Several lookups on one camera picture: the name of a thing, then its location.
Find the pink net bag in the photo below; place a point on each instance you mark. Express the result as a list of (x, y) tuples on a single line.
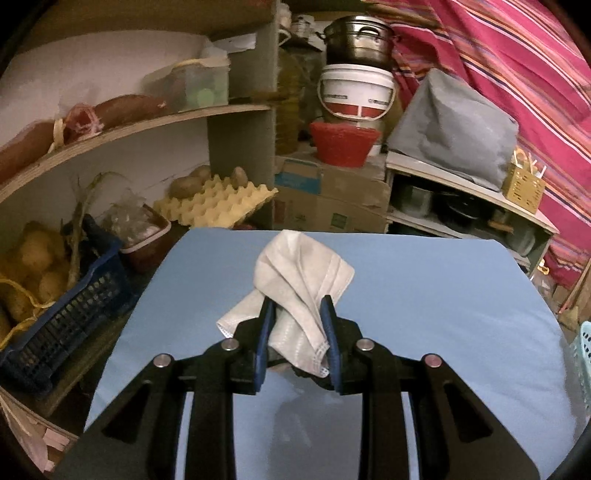
[(83, 120)]

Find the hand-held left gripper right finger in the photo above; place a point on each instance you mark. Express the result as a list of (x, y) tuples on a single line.
[(330, 342)]

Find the white face mask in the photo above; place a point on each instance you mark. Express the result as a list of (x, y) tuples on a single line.
[(295, 267)]

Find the wooden shelf unit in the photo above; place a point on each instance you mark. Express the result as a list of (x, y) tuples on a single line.
[(240, 138)]

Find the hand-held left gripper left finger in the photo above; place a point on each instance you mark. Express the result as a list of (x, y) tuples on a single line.
[(265, 333)]

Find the red rimmed plastic tub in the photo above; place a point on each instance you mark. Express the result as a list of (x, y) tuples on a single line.
[(143, 244)]

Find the wooden cabinet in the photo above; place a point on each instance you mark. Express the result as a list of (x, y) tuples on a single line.
[(466, 189)]

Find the yellow egg tray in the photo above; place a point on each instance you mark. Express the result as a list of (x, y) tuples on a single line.
[(212, 205)]

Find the blue plastic crate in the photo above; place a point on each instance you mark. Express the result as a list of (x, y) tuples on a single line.
[(74, 318)]

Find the yellow woven utensil basket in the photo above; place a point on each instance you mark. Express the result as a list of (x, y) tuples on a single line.
[(522, 187)]

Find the sweet potato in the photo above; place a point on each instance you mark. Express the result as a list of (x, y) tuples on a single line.
[(25, 147), (129, 108)]

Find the dried plant stalk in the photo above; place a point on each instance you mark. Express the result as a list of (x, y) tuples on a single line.
[(76, 230)]

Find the grey fabric cover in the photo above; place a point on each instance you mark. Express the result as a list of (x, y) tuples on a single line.
[(455, 129)]

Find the pile of potatoes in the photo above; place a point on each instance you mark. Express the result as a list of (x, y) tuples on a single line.
[(37, 263)]

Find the clear plastic container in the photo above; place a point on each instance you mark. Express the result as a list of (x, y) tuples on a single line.
[(203, 85)]

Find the white plastic bucket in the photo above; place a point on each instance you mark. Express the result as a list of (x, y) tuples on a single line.
[(355, 90)]

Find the small metal pot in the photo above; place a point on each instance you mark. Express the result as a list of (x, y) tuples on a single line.
[(415, 201)]

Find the cardboard box with blue print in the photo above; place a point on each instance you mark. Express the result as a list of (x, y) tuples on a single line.
[(332, 198)]

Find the red striped cloth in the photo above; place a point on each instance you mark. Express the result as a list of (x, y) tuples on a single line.
[(517, 60)]

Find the red woven basket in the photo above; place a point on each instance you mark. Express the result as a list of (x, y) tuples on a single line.
[(344, 145)]

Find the black pan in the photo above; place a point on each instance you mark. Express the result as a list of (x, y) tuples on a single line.
[(461, 207)]

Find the large yellow oil jug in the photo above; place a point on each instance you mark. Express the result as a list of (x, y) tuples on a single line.
[(293, 101)]

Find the metal cooking pot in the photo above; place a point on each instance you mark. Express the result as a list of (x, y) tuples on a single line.
[(358, 44)]

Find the light blue plastic basket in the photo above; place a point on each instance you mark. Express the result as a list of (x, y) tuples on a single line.
[(582, 360)]

